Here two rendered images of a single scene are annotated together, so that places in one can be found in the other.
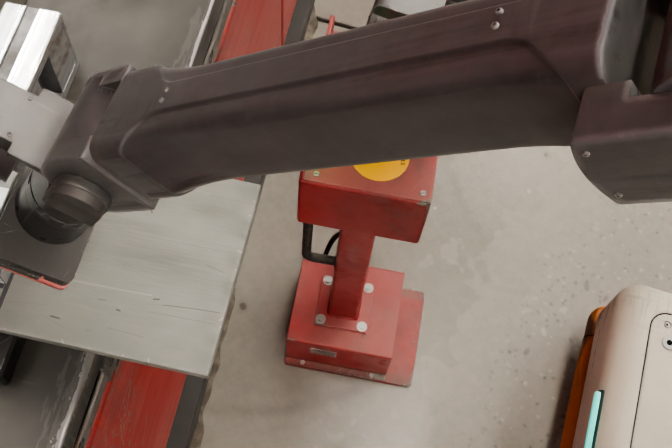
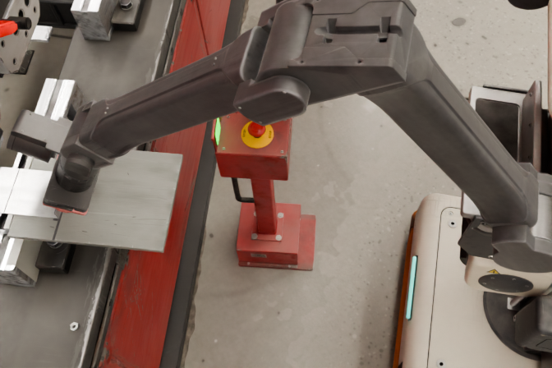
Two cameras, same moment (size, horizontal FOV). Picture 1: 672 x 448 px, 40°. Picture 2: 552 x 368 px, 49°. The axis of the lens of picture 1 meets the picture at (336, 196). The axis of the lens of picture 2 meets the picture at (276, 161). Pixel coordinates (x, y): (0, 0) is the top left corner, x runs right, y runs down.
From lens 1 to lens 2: 0.27 m
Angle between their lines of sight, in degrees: 2
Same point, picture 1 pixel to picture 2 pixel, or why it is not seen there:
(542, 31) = (226, 64)
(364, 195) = (250, 157)
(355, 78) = (171, 92)
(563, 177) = (392, 138)
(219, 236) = (163, 182)
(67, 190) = (72, 159)
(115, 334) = (115, 236)
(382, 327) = (291, 236)
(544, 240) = (384, 176)
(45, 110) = (61, 126)
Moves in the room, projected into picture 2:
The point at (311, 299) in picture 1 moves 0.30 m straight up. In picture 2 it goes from (248, 225) to (240, 185)
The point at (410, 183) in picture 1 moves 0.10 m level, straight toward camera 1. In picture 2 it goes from (274, 147) to (266, 188)
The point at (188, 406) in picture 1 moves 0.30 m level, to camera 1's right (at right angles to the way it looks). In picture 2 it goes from (184, 296) to (278, 296)
